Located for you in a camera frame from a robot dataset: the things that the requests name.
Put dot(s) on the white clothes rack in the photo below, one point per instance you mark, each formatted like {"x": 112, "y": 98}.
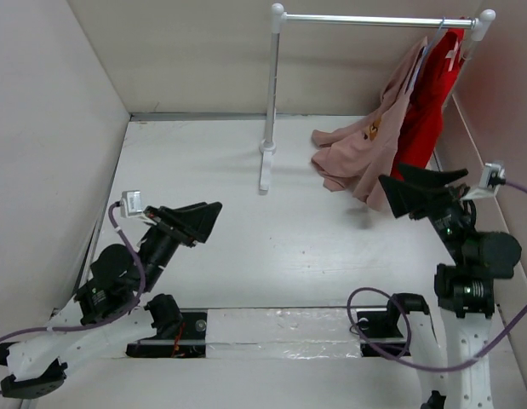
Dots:
{"x": 331, "y": 58}

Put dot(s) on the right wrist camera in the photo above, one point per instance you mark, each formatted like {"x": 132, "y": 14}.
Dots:
{"x": 493, "y": 176}

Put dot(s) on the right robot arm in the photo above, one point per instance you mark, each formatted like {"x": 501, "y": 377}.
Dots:
{"x": 464, "y": 289}

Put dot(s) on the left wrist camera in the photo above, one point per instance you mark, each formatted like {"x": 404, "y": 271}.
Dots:
{"x": 131, "y": 204}

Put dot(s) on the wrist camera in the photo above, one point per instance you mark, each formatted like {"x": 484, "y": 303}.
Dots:
{"x": 493, "y": 176}
{"x": 131, "y": 204}

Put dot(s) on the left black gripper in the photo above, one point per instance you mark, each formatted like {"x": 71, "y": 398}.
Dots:
{"x": 191, "y": 224}

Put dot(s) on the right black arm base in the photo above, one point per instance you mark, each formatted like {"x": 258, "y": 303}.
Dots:
{"x": 388, "y": 327}

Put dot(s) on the red t shirt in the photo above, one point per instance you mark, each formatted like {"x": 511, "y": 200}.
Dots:
{"x": 424, "y": 121}

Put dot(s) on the light blue wire hanger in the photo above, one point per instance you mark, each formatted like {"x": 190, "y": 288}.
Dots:
{"x": 423, "y": 56}

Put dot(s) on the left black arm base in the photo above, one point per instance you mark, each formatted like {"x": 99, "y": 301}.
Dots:
{"x": 180, "y": 333}

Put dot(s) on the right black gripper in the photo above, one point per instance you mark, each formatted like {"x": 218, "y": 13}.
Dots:
{"x": 419, "y": 192}

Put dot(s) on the pink printed t shirt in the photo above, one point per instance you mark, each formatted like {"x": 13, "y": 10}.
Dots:
{"x": 353, "y": 157}

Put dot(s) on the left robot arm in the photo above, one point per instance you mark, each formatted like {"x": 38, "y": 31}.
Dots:
{"x": 107, "y": 311}

